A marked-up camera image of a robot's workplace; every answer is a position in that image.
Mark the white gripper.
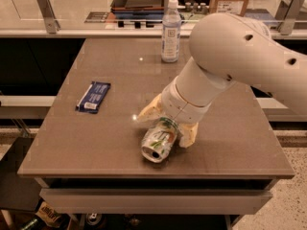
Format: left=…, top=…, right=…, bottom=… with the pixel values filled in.
left=137, top=78, right=211, bottom=148

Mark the white green 7up can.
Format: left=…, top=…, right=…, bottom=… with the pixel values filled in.
left=141, top=117, right=178, bottom=163

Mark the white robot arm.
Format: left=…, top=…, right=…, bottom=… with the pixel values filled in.
left=137, top=13, right=307, bottom=148

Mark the metal can under table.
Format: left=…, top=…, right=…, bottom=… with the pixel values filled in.
left=85, top=214, right=103, bottom=226

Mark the blue snack wrapper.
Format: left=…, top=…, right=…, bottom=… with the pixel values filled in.
left=76, top=81, right=111, bottom=114

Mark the clear plastic water bottle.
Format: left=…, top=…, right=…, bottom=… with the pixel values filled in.
left=161, top=0, right=181, bottom=62

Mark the white table drawer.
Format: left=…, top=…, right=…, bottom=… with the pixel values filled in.
left=40, top=189, right=272, bottom=215

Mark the yellow snack bag under table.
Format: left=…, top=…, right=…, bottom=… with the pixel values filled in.
left=35, top=201, right=61, bottom=228

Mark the green bottle under table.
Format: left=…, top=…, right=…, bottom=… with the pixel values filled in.
left=18, top=218, right=45, bottom=230

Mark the left metal glass bracket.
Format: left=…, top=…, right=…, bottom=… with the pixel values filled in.
left=36, top=0, right=60, bottom=34

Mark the metal glass bracket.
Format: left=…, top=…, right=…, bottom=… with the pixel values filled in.
left=275, top=0, right=307, bottom=35
left=36, top=0, right=60, bottom=34

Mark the right metal glass bracket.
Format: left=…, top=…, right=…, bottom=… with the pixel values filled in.
left=275, top=0, right=307, bottom=35

